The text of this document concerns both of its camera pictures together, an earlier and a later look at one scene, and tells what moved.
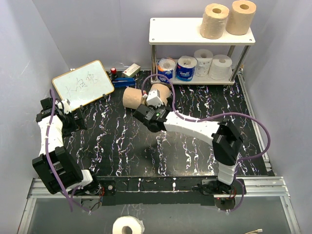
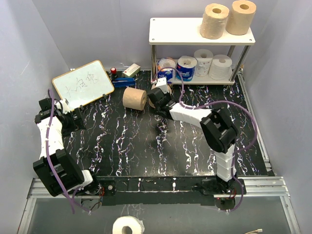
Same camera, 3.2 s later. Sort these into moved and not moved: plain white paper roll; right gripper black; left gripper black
Moved: right gripper black
Not moved: left gripper black; plain white paper roll
